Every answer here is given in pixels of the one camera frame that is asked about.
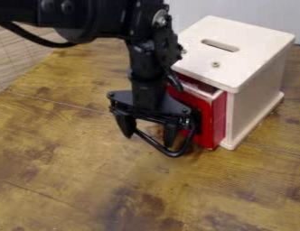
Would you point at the red drawer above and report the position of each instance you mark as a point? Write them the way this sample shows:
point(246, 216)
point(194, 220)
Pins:
point(207, 102)

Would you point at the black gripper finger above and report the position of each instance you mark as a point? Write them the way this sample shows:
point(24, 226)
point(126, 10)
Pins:
point(170, 132)
point(126, 122)

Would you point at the white wooden box cabinet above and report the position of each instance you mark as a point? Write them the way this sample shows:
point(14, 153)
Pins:
point(238, 58)

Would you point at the woven mat at left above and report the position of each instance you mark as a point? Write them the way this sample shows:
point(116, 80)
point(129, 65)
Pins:
point(19, 56)

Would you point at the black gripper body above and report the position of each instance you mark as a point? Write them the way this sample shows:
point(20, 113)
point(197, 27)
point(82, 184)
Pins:
point(149, 100)

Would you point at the black metal drawer handle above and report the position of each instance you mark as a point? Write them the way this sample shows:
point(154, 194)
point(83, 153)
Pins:
point(159, 146)

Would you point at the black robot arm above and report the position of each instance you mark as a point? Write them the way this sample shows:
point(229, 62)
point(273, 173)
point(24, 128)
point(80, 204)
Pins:
point(63, 23)

